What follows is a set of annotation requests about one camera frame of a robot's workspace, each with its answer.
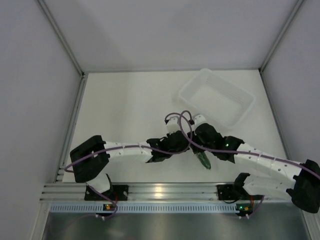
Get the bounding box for clear zip top bag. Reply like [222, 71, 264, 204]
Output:
[193, 150, 212, 170]

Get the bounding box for left aluminium frame post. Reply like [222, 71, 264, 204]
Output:
[35, 0, 86, 166]

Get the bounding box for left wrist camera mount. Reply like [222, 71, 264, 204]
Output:
[166, 117, 180, 134]

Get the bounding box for white perforated plastic basket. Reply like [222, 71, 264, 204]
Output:
[178, 68, 256, 130]

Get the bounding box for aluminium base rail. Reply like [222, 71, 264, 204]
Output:
[39, 182, 273, 201]

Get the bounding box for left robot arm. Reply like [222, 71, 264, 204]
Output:
[65, 130, 190, 200]

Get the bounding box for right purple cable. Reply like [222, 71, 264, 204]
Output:
[179, 109, 320, 181]

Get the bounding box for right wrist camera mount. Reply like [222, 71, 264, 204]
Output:
[191, 114, 207, 125]

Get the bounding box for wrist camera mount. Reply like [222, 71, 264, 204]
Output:
[166, 117, 180, 134]
[191, 114, 207, 125]

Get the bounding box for slotted cable duct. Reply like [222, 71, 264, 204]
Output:
[49, 202, 240, 214]

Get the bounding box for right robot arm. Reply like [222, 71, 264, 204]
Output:
[194, 123, 320, 214]

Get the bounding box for green fake cucumber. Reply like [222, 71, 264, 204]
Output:
[196, 152, 212, 170]

